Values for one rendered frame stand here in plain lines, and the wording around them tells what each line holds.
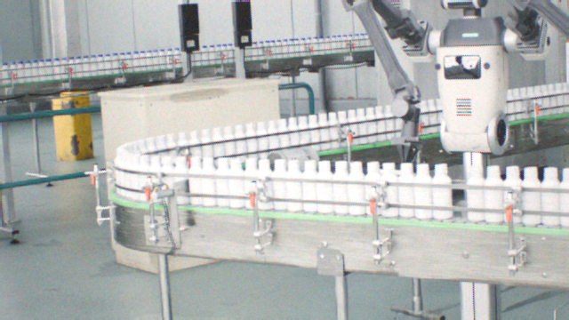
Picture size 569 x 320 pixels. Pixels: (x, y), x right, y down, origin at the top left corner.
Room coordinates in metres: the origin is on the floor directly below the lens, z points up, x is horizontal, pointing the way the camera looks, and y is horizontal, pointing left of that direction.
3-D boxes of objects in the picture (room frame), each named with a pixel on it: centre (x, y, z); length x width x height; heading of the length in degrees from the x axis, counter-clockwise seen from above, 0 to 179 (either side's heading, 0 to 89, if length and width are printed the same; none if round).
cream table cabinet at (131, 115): (7.91, 0.62, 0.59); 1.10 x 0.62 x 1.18; 128
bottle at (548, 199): (3.27, -0.77, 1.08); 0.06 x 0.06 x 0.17
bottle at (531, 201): (3.29, -0.72, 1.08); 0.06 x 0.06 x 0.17
